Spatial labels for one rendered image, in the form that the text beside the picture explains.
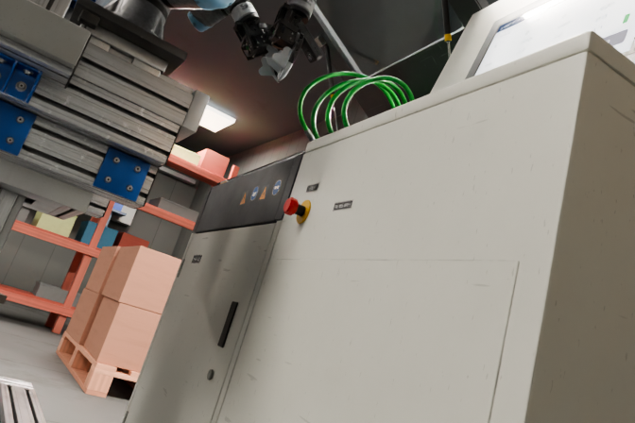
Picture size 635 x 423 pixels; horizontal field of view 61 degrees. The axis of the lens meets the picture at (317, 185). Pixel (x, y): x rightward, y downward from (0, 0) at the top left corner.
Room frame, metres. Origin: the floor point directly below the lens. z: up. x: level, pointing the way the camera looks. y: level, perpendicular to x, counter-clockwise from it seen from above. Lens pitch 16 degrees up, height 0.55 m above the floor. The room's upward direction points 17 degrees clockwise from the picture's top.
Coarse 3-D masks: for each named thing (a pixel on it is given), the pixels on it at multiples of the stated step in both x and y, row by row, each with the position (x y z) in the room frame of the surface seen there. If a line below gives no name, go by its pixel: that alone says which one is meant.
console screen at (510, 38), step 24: (552, 0) 0.99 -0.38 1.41; (576, 0) 0.92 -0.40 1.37; (600, 0) 0.86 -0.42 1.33; (624, 0) 0.80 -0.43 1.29; (504, 24) 1.12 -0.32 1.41; (528, 24) 1.03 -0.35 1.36; (552, 24) 0.95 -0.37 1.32; (576, 24) 0.89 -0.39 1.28; (600, 24) 0.83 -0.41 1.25; (624, 24) 0.78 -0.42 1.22; (504, 48) 1.06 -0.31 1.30; (528, 48) 0.98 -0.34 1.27; (624, 48) 0.75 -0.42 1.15; (480, 72) 1.10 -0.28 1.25
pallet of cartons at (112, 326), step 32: (128, 256) 3.35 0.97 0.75; (160, 256) 3.19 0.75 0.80; (96, 288) 3.80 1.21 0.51; (128, 288) 3.15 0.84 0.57; (160, 288) 3.22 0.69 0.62; (96, 320) 3.60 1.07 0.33; (128, 320) 3.18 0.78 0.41; (64, 352) 4.19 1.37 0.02; (96, 352) 3.22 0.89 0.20; (128, 352) 3.21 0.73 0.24; (96, 384) 3.13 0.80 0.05
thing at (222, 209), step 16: (288, 160) 1.21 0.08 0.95; (256, 176) 1.38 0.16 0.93; (272, 176) 1.28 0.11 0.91; (288, 176) 1.19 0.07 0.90; (224, 192) 1.60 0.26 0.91; (240, 192) 1.46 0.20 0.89; (208, 208) 1.70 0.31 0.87; (224, 208) 1.55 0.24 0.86; (240, 208) 1.42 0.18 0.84; (256, 208) 1.31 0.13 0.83; (272, 208) 1.21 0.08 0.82; (208, 224) 1.64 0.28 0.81; (224, 224) 1.50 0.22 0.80; (240, 224) 1.38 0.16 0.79; (256, 224) 1.29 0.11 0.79
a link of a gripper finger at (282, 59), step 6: (288, 48) 1.32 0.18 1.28; (276, 54) 1.31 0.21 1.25; (282, 54) 1.31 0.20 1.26; (288, 54) 1.33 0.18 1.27; (276, 60) 1.31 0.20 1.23; (282, 60) 1.32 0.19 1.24; (282, 66) 1.32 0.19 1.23; (288, 66) 1.32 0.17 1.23; (282, 72) 1.33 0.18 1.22; (282, 78) 1.34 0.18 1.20
